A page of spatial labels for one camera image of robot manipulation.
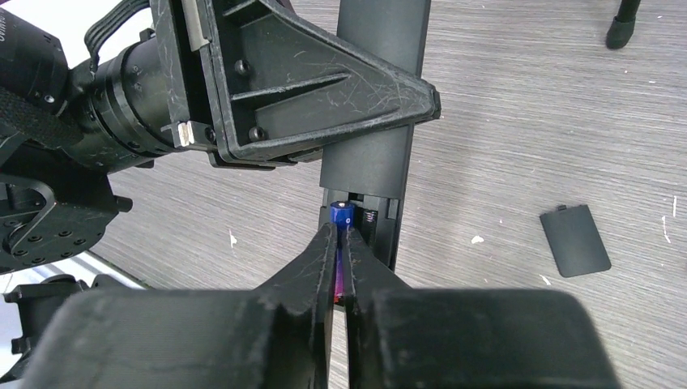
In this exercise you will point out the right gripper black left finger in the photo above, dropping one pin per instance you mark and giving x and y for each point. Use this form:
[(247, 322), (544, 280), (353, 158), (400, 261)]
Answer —
[(275, 336)]

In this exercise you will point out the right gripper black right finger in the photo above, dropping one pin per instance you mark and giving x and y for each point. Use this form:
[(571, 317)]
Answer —
[(401, 337)]

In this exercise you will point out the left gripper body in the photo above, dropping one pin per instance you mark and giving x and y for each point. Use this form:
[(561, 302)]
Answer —
[(225, 63)]

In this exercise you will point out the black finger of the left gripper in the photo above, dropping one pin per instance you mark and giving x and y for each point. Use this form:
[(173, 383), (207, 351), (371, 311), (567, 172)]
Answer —
[(355, 93)]

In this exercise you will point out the black remote control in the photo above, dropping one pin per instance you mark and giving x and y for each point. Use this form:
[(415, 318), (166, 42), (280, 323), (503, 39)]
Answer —
[(372, 170)]

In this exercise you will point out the purple battery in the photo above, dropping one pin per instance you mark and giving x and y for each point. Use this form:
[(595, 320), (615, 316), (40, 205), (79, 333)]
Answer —
[(341, 216)]

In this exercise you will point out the black remote battery cover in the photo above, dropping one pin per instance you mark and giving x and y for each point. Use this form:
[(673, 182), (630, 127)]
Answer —
[(575, 241)]

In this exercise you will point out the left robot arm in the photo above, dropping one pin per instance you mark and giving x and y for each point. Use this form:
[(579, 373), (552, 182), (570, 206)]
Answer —
[(63, 132)]

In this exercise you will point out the black music stand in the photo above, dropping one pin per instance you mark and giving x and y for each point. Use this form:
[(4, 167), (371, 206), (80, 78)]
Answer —
[(622, 25)]

